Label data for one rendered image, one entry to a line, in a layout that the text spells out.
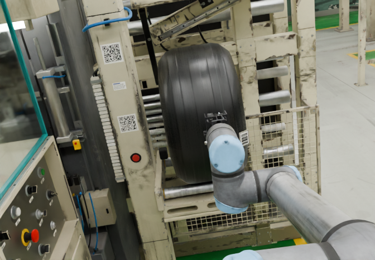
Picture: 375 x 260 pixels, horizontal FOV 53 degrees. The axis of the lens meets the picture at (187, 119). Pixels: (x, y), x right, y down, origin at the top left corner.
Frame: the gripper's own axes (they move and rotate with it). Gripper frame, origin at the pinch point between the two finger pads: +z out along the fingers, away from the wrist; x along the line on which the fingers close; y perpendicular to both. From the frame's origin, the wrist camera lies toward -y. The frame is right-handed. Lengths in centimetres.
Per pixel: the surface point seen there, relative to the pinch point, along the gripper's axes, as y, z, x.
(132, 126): -1.3, 21.1, 32.1
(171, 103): 9.4, 4.3, 13.9
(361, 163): -105, 171, -130
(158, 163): -25, 37, 26
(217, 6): 41, 56, -13
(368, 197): -111, 124, -112
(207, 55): 23.0, 16.2, -2.0
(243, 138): -7.4, 2.7, -9.6
